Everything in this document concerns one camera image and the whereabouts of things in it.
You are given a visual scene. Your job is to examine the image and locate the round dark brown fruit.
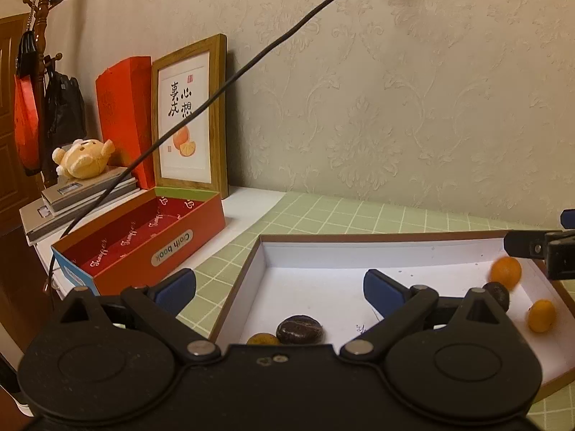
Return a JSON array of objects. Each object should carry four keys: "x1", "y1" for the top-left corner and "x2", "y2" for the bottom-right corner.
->
[{"x1": 483, "y1": 281, "x2": 510, "y2": 312}]

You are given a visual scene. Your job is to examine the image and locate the small orange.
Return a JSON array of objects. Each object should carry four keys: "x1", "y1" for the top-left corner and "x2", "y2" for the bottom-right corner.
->
[
  {"x1": 526, "y1": 299, "x2": 557, "y2": 334},
  {"x1": 489, "y1": 256, "x2": 523, "y2": 289}
]

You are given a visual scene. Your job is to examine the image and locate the yellow plush toy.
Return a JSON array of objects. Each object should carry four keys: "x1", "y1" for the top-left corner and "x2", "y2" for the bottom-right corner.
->
[{"x1": 51, "y1": 138, "x2": 116, "y2": 179}]

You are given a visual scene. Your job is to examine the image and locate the small grey book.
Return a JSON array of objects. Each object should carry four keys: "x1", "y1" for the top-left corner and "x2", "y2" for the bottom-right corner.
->
[{"x1": 41, "y1": 166, "x2": 138, "y2": 213}]

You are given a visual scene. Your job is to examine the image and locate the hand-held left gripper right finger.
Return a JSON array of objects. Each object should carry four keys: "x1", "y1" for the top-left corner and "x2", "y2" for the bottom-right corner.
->
[{"x1": 339, "y1": 269, "x2": 513, "y2": 362}]

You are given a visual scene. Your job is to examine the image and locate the white cardboard box brown rim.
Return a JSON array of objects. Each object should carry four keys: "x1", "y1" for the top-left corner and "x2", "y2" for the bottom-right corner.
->
[{"x1": 209, "y1": 230, "x2": 575, "y2": 402}]

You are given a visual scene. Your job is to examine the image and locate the wooden coat rack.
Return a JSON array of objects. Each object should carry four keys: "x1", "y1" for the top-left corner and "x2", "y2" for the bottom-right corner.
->
[{"x1": 22, "y1": 0, "x2": 73, "y2": 189}]

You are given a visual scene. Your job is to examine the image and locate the red paper envelope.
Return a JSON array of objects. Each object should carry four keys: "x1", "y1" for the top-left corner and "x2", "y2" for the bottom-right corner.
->
[{"x1": 95, "y1": 56, "x2": 156, "y2": 189}]

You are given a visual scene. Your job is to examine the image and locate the brown wooden door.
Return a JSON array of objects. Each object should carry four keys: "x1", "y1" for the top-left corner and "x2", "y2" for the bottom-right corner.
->
[{"x1": 0, "y1": 13, "x2": 46, "y2": 236}]

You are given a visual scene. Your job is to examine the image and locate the red open box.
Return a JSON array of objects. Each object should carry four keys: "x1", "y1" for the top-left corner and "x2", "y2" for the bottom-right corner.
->
[{"x1": 51, "y1": 186, "x2": 226, "y2": 297}]

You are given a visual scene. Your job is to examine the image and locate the oval dark brown fruit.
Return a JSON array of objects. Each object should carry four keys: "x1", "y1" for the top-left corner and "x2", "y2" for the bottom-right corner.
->
[{"x1": 275, "y1": 315, "x2": 325, "y2": 346}]

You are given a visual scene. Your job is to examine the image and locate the black cable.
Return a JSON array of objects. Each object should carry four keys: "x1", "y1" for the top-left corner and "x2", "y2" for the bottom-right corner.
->
[{"x1": 45, "y1": 0, "x2": 382, "y2": 295}]

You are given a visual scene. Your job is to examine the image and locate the red hanging bag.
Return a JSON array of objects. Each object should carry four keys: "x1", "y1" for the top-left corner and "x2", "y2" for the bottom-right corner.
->
[{"x1": 13, "y1": 74, "x2": 43, "y2": 176}]

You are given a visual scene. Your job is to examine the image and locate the large black hanging bag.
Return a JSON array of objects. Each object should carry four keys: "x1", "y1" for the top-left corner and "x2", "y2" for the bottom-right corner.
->
[{"x1": 44, "y1": 71, "x2": 87, "y2": 153}]

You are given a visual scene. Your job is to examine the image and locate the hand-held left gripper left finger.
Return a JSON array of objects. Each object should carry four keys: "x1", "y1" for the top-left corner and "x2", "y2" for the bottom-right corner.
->
[{"x1": 58, "y1": 268, "x2": 221, "y2": 362}]

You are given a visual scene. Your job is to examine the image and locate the small black hanging bag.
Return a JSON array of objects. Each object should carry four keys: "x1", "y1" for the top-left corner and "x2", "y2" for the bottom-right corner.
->
[{"x1": 15, "y1": 29, "x2": 39, "y2": 79}]

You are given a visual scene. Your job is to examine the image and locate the wooden picture frame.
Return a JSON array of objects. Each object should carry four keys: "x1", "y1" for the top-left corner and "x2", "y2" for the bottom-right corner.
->
[{"x1": 150, "y1": 33, "x2": 230, "y2": 199}]

